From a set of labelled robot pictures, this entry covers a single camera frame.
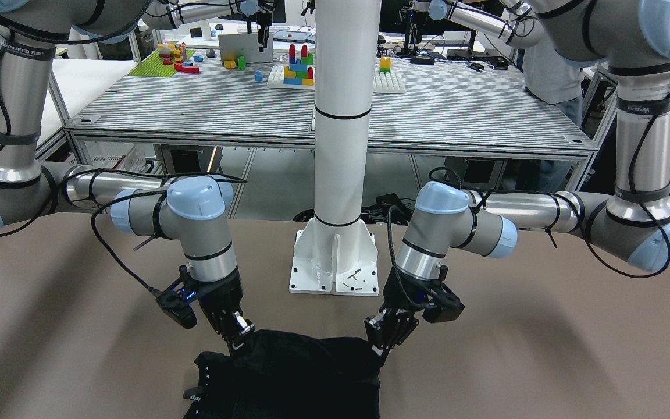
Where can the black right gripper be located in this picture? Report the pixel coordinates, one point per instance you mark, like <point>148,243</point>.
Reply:
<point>224,298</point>

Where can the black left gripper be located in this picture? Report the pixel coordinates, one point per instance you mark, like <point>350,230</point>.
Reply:
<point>398,297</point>

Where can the black printed t-shirt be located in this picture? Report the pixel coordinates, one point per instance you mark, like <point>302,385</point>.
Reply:
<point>287,375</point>

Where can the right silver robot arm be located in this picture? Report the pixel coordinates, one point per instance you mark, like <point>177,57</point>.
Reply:
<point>187,208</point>

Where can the white mounting column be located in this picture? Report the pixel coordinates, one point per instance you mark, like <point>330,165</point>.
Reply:
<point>335,253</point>

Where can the white plastic basket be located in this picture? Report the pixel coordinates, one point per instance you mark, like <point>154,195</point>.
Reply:
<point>113,155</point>

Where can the green building block plate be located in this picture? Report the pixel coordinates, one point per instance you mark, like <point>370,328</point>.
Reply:
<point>166,66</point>

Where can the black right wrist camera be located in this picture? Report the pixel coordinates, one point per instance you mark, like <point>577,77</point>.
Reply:
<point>173,303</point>

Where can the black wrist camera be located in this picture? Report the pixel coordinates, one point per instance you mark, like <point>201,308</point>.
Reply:
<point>445,305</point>
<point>173,303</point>

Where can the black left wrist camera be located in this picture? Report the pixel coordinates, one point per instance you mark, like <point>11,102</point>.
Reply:
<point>445,305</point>

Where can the white block base plate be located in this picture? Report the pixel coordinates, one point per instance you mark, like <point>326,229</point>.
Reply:
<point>298,76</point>

